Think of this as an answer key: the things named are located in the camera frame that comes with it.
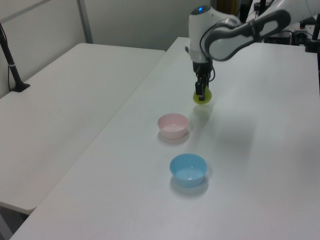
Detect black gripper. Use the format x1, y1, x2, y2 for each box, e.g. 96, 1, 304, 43
191, 59, 214, 102

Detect green pear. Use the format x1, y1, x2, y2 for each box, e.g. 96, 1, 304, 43
192, 85, 214, 106

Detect pink plastic bowl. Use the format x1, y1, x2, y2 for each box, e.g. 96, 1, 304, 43
157, 112, 189, 140

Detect light blue plastic bowl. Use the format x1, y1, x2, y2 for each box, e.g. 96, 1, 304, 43
169, 153, 209, 189

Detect dark background equipment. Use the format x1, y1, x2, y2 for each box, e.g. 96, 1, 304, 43
263, 21, 309, 47

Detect black pole stand with clamp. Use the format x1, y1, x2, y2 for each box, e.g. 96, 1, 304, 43
304, 13, 320, 54

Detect white side table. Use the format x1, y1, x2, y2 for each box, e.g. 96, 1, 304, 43
0, 42, 167, 215

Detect black pole stand with foot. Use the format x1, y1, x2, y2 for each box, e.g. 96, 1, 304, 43
0, 21, 31, 94

